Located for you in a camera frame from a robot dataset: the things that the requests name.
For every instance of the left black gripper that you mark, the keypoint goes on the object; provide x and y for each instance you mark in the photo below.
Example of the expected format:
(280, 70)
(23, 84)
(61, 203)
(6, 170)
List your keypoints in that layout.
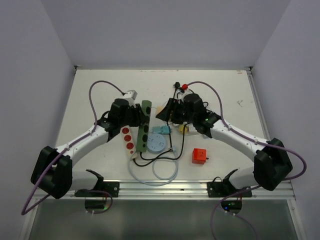
(141, 117)

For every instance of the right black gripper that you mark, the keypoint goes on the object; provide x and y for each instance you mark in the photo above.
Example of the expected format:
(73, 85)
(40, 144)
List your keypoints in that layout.
(165, 115)

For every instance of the yellow plug adapter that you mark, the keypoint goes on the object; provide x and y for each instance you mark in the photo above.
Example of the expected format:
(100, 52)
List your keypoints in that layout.
(183, 129)

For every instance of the beige red power strip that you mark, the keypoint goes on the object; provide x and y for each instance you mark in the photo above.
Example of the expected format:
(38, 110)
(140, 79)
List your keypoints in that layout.
(129, 143)

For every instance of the green power strip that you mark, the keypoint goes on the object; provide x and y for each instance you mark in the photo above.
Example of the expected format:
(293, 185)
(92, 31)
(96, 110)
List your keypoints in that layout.
(143, 131)

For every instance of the blue round socket base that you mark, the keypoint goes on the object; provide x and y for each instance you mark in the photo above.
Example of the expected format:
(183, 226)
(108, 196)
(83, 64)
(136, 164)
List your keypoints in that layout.
(156, 143)

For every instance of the red cube socket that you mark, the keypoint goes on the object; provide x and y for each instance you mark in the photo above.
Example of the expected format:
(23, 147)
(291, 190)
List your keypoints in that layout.
(199, 156)

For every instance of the orange cube adapter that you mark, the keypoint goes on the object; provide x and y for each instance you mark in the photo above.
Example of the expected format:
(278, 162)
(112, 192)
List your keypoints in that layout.
(159, 109)

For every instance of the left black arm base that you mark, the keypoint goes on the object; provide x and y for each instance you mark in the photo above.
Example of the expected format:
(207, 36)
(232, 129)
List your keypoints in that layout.
(111, 187)

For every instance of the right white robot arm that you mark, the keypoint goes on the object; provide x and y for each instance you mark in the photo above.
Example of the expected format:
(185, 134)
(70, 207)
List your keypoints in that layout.
(271, 163)

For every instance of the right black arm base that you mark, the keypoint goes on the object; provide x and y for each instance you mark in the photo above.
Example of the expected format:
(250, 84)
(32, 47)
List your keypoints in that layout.
(221, 189)

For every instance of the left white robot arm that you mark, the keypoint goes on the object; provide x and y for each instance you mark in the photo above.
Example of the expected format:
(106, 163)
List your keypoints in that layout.
(53, 171)

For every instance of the black three-pin plug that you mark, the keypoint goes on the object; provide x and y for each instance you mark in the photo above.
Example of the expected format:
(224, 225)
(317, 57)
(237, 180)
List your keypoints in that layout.
(177, 85)

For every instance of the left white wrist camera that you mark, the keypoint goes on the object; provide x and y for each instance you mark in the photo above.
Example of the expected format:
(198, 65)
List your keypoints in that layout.
(130, 96)

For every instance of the aluminium front rail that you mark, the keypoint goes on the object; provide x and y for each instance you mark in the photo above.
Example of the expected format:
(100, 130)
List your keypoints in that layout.
(189, 190)

